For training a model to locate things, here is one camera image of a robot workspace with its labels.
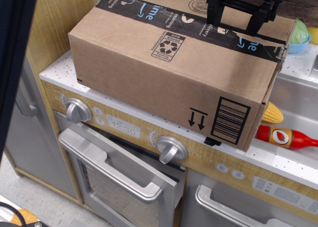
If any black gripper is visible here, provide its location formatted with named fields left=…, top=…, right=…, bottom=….
left=206, top=0, right=283, bottom=36

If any large brown cardboard box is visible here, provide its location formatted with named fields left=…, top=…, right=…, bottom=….
left=69, top=0, right=296, bottom=151

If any light blue toy bowl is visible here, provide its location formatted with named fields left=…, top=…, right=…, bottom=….
left=288, top=34, right=311, bottom=54

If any green toy cabbage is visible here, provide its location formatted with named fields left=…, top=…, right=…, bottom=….
left=290, top=18, right=309, bottom=44

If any yellow toy item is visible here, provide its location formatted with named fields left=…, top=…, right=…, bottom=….
left=308, top=27, right=318, bottom=44

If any silver toy sink basin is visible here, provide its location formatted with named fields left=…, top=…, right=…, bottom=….
left=252, top=74, right=318, bottom=168

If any yellow toy corn cob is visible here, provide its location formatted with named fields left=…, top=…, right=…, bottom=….
left=262, top=102, right=284, bottom=124

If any red toy ketchup bottle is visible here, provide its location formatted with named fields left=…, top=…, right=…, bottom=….
left=255, top=125, right=318, bottom=150

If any right silver oven knob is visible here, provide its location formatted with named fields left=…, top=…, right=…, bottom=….
left=157, top=136, right=188, bottom=164

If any silver oven knob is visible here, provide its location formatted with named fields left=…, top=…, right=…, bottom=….
left=66, top=97, right=92, bottom=124
left=157, top=136, right=188, bottom=164

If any left silver oven knob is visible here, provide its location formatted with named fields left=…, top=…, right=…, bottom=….
left=66, top=97, right=92, bottom=124

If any wooden toy kitchen unit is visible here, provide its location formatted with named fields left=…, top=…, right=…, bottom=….
left=5, top=0, right=318, bottom=227

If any silver oven door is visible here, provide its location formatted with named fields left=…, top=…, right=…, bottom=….
left=59, top=128, right=186, bottom=227

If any orange object bottom left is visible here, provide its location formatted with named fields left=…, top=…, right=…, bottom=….
left=10, top=209, right=38, bottom=226

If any silver dishwasher door handle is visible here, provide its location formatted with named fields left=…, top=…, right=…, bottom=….
left=195, top=185, right=291, bottom=227

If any silver fridge door handle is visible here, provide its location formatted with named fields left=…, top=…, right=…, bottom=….
left=15, top=93, right=39, bottom=119

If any black cable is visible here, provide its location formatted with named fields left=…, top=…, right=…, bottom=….
left=0, top=202, right=27, bottom=227

